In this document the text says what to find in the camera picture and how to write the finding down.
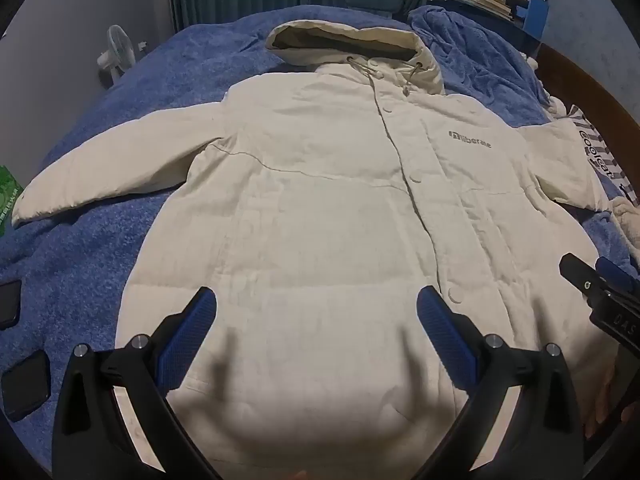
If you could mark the brown wooden headboard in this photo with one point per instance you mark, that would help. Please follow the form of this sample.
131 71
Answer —
590 75

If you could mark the green packet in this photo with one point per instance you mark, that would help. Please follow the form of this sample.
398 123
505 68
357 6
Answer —
9 200

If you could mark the blue fleece blanket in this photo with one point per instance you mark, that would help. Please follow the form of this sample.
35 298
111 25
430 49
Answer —
150 90

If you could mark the white electric fan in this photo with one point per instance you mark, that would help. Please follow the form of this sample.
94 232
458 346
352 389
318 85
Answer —
120 46

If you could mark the blue box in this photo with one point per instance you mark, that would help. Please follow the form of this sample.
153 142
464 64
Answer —
534 12

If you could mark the striped printed cloth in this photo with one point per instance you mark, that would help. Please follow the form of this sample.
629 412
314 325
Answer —
597 135

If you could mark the white hooded jacket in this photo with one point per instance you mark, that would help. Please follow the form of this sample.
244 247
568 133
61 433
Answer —
320 210

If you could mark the person's right hand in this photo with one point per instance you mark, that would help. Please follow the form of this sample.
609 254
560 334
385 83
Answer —
607 400

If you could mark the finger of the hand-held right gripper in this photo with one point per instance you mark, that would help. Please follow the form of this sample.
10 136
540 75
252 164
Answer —
577 275
617 272

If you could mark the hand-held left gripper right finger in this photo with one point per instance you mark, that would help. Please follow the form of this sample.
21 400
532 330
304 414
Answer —
441 324

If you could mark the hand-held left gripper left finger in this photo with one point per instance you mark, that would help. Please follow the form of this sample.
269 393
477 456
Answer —
191 324

